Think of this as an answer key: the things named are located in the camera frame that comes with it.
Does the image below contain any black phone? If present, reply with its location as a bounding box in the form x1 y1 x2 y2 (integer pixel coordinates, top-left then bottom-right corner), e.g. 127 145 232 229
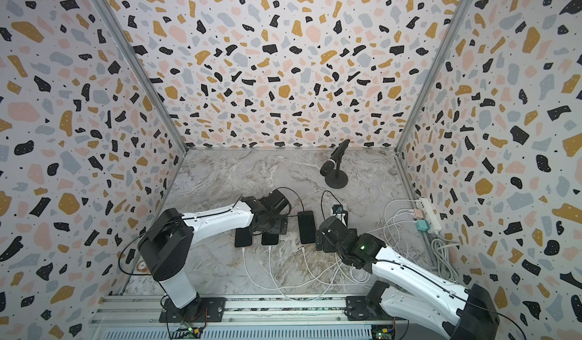
336 210 349 227
297 210 317 245
261 232 280 247
234 228 253 248

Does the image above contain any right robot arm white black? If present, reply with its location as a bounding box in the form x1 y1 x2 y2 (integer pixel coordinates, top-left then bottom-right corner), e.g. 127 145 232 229
319 217 500 339

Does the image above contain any black microphone on stand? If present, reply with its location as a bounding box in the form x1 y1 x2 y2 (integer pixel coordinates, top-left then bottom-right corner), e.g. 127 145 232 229
320 139 350 189

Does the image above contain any pink charger plug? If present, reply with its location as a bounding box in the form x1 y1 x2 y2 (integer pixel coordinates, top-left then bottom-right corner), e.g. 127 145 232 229
412 209 424 220

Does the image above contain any teal charger plug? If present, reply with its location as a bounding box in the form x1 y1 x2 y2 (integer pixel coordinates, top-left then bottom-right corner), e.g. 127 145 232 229
415 220 430 232

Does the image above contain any white power strip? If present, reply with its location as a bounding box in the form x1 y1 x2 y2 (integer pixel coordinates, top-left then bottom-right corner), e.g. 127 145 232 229
417 197 442 234

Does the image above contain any round copper tape roll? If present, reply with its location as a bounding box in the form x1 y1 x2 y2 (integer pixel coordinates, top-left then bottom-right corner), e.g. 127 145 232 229
136 261 148 272

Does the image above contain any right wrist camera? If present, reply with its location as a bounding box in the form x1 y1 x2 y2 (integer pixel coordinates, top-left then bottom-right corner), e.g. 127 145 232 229
331 204 344 216

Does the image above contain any grey power strip cord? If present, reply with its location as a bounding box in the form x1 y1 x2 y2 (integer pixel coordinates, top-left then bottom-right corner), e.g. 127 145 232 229
429 237 462 284

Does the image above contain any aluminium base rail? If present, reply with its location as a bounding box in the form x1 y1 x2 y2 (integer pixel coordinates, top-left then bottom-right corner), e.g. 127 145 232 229
87 294 442 339

